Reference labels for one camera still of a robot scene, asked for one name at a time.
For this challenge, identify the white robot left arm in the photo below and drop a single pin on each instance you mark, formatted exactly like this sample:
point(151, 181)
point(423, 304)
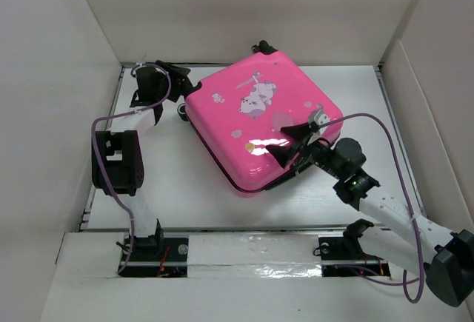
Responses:
point(117, 162)

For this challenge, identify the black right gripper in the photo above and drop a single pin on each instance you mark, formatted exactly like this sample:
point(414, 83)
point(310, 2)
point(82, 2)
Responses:
point(284, 154)

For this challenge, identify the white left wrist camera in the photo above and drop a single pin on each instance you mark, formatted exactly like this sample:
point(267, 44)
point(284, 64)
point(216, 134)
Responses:
point(139, 66)

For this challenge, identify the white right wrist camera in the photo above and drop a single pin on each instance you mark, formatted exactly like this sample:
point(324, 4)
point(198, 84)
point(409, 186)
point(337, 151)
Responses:
point(319, 117)

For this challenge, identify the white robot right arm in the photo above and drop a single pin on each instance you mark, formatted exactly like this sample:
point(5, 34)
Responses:
point(441, 258)

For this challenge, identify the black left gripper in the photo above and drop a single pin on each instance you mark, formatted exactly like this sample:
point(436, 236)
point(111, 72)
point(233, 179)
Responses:
point(176, 77)

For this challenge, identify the pink hard-shell suitcase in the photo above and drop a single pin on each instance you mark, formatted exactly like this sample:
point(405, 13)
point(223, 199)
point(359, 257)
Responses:
point(239, 110)

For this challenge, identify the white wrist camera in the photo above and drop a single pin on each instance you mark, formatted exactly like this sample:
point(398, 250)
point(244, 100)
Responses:
point(139, 66)
point(319, 117)

